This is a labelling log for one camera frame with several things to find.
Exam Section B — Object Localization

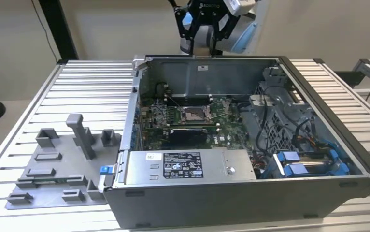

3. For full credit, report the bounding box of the grey plastic parts rack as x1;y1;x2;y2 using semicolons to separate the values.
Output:
4;113;122;210

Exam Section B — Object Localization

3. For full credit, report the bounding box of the silver power supply with label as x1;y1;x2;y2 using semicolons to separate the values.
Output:
122;149;257;187

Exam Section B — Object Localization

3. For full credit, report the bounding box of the green motherboard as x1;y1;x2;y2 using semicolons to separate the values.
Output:
137;96;253;151

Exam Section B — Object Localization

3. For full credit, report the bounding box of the CPU socket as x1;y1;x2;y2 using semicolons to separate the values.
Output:
177;105;207;124

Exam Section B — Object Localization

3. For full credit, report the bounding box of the grey metal drive cage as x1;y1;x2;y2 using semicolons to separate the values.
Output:
244;81;321;156

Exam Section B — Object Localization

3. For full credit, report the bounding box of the open dark grey PC case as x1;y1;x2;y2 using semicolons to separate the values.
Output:
102;54;370;229

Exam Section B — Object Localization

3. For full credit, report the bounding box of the black upright frame post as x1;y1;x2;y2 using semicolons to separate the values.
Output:
37;0;80;61

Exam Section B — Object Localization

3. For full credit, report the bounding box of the silver square CPU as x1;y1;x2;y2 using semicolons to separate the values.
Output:
192;47;212;60

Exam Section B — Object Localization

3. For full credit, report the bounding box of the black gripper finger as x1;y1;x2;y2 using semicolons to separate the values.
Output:
209;14;237;56
172;7;203;56

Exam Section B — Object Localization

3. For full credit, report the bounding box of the black expansion card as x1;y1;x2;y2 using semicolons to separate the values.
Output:
166;128;208;149

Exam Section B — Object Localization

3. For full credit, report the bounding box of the black wire in case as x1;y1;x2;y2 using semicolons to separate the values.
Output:
255;94;301;156

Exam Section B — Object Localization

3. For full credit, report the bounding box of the hard disk in blue carrier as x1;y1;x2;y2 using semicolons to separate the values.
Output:
273;150;337;165
281;162;349;177

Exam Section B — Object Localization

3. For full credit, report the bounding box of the black cable behind table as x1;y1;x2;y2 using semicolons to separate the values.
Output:
30;0;58;61

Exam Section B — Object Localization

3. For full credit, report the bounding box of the thin metal locking lever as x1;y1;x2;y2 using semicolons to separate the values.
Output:
166;94;183;108

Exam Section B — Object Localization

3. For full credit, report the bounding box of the metal socket cover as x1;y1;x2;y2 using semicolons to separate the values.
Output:
208;98;235;119

